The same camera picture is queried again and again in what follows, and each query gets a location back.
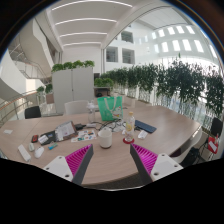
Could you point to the colourful sticker sheet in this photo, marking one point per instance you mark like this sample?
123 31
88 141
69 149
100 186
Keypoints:
85 136

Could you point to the black pouch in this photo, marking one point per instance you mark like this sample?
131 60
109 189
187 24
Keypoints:
50 136

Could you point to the clear plastic drink bottle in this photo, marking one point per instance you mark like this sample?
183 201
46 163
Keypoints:
129 128

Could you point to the glass balustrade with handrail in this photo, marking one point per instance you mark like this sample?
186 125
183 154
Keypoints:
16 106

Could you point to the white computer mouse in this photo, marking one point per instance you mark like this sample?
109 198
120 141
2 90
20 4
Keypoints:
39 152

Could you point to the red and white bag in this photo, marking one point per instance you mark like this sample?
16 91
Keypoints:
213 145

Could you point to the small white round device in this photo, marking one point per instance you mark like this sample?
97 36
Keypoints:
31 147

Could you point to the ceiling light strips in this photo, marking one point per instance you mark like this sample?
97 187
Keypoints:
90 21

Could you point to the red and black case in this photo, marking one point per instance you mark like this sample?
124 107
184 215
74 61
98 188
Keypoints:
34 138

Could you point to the flat round red coaster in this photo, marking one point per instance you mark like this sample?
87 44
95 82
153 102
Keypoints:
125 141

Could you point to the white mug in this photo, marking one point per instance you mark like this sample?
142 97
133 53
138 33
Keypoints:
105 139

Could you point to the green plants atop cabinet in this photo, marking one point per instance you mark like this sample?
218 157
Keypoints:
73 65

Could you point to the black power adapter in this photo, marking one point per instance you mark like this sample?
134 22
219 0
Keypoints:
79 126

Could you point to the open notebook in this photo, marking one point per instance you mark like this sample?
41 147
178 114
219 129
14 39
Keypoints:
66 130

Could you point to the clear white-lidded water bottle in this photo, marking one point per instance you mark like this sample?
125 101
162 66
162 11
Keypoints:
91 115

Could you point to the white plastic packet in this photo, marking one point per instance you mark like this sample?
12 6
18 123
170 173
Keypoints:
142 134

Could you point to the teal marker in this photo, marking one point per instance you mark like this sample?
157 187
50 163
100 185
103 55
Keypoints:
52 146

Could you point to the row of green plants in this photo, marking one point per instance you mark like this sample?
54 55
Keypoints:
176 83

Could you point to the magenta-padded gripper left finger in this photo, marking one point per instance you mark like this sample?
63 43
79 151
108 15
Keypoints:
59 166

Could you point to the dark blue keyboard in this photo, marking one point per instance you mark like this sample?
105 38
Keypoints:
146 126

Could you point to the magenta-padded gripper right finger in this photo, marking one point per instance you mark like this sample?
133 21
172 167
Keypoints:
165 165

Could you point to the black chair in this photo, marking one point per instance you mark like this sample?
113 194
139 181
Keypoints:
216 126
32 112

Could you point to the white cabinet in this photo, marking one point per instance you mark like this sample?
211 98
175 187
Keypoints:
73 90

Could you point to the green tote bag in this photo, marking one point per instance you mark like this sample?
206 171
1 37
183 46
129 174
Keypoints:
108 110

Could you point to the potted plants in planter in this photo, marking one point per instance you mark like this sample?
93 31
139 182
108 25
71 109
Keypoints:
48 89

